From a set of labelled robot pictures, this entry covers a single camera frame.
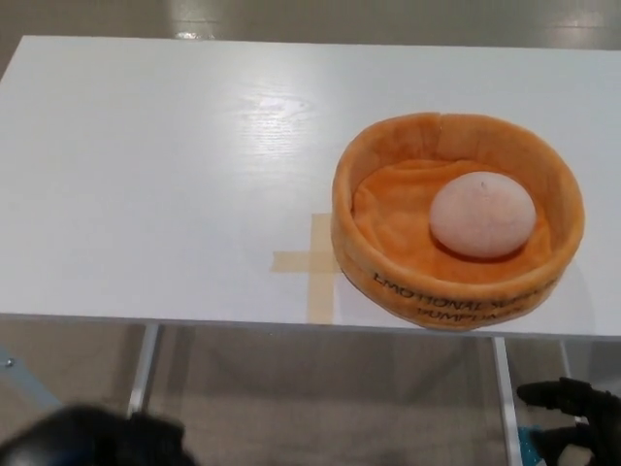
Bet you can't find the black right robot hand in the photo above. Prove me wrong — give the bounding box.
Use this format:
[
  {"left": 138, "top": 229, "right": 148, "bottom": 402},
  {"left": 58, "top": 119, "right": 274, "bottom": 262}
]
[{"left": 515, "top": 376, "right": 621, "bottom": 466}]

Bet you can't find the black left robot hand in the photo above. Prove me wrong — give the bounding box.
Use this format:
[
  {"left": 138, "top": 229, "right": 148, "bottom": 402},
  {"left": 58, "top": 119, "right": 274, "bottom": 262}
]
[{"left": 0, "top": 403, "right": 188, "bottom": 466}]

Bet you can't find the pink round plush toy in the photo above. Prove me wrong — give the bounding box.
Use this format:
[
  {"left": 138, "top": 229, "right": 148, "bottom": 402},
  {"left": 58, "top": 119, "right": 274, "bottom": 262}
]
[{"left": 429, "top": 170, "right": 538, "bottom": 259}]

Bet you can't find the orange plush basket plate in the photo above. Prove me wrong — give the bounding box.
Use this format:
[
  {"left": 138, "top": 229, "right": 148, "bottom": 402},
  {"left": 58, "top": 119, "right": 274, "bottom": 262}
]
[{"left": 330, "top": 111, "right": 586, "bottom": 333}]

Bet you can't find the teal patterned object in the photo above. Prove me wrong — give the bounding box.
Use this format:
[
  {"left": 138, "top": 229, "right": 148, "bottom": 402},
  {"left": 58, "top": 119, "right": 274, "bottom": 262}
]
[{"left": 517, "top": 425, "right": 535, "bottom": 466}]

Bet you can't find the white table leg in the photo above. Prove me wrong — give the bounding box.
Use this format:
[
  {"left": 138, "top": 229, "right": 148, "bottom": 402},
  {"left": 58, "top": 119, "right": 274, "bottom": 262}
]
[
  {"left": 126, "top": 323, "right": 160, "bottom": 418},
  {"left": 492, "top": 337, "right": 523, "bottom": 466}
]

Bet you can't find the beige tape cross marker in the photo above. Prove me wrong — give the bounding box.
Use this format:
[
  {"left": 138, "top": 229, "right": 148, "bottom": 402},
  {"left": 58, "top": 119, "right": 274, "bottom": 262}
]
[{"left": 271, "top": 213, "right": 341, "bottom": 323}]

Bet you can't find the light blue frame piece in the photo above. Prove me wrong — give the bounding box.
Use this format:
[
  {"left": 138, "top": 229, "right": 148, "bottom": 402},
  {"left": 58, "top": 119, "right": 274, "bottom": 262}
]
[{"left": 0, "top": 343, "right": 62, "bottom": 418}]

